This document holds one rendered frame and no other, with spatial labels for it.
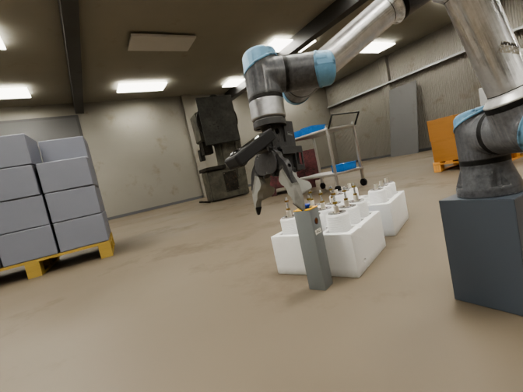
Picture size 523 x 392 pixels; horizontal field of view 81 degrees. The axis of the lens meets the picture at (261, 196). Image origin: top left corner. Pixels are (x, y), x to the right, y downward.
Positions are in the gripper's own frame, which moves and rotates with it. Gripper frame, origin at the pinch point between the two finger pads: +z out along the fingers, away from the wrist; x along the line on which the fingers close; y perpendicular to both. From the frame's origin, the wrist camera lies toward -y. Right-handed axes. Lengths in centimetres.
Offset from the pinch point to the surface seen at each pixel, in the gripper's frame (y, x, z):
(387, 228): 109, 43, 23
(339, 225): 57, 31, 12
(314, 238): 41, 30, 14
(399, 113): 946, 451, -207
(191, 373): -12, 31, 39
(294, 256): 49, 52, 24
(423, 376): 19.8, -15.3, 38.3
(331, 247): 54, 34, 20
